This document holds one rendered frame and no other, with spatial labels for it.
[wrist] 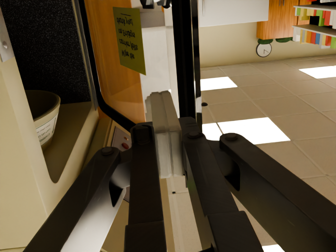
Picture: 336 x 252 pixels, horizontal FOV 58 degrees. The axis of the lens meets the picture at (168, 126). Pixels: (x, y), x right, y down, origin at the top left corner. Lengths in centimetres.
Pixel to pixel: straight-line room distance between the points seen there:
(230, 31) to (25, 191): 584
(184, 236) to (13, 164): 183
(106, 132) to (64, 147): 13
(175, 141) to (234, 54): 599
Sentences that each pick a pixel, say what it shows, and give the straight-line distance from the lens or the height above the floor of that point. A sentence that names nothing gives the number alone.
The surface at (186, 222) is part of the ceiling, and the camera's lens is 216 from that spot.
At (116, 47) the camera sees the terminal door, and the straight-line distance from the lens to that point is 43.
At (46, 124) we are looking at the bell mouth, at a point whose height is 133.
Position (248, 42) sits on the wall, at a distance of 618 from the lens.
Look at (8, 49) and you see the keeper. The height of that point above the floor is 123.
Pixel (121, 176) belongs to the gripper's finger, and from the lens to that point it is 15.
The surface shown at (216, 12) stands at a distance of 525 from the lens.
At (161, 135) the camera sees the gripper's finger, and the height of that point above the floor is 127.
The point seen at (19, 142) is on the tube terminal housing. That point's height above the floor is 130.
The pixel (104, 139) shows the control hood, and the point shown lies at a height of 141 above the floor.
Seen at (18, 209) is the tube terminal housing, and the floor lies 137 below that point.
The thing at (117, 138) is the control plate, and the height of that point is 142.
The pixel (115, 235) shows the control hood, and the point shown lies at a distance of 36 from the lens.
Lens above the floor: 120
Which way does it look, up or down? 24 degrees up
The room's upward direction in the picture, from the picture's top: 175 degrees clockwise
